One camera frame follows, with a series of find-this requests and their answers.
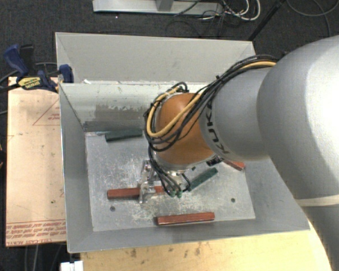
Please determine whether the dark green flat block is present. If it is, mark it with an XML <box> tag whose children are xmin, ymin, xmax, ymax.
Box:
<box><xmin>187</xmin><ymin>167</ymin><xmax>219</xmax><ymax>193</ymax></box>
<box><xmin>105</xmin><ymin>127</ymin><xmax>144</xmax><ymax>143</ymax></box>

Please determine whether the red-brown block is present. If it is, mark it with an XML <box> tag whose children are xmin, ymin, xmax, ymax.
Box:
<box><xmin>107</xmin><ymin>185</ymin><xmax>166</xmax><ymax>200</ymax></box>
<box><xmin>223</xmin><ymin>159</ymin><xmax>246</xmax><ymax>172</ymax></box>
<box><xmin>155</xmin><ymin>211</ymin><xmax>216</xmax><ymax>226</ymax></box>

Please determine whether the black cylinder on white bracket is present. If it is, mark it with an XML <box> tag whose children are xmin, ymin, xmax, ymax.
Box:
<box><xmin>206</xmin><ymin>156</ymin><xmax>224</xmax><ymax>167</ymax></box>

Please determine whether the grey metal bin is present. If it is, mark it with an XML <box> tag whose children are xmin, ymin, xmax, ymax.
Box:
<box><xmin>55</xmin><ymin>32</ymin><xmax>311</xmax><ymax>253</ymax></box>

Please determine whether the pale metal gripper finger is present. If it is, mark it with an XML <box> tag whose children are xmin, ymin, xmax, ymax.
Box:
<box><xmin>138</xmin><ymin>191</ymin><xmax>154</xmax><ymax>204</ymax></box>
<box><xmin>137</xmin><ymin>180</ymin><xmax>159</xmax><ymax>193</ymax></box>

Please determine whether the brown cardboard board, red print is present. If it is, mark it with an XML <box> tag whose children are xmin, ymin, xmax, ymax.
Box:
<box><xmin>5</xmin><ymin>76</ymin><xmax>67</xmax><ymax>248</ymax></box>

